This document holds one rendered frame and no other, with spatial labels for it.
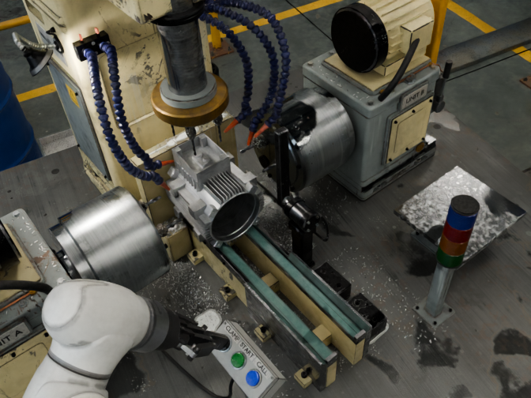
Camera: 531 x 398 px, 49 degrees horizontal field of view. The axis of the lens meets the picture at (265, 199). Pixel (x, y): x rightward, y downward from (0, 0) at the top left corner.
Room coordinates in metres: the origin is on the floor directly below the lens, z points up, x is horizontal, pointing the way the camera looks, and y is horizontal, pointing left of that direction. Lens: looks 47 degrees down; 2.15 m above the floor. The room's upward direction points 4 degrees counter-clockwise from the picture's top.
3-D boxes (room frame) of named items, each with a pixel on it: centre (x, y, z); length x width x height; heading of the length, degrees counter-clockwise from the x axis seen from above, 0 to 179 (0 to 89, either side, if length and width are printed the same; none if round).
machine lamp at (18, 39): (1.13, 0.46, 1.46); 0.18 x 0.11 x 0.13; 35
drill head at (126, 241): (0.88, 0.43, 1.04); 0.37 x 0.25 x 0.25; 125
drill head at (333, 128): (1.27, -0.14, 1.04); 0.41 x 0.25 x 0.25; 125
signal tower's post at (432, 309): (0.81, -0.42, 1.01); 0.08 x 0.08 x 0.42; 35
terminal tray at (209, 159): (1.11, 0.16, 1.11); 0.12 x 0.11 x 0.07; 34
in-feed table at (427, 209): (1.05, -0.53, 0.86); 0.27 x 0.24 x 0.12; 125
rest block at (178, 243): (1.07, 0.27, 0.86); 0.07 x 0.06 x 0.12; 125
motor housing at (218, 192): (1.08, 0.14, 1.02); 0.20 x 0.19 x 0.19; 34
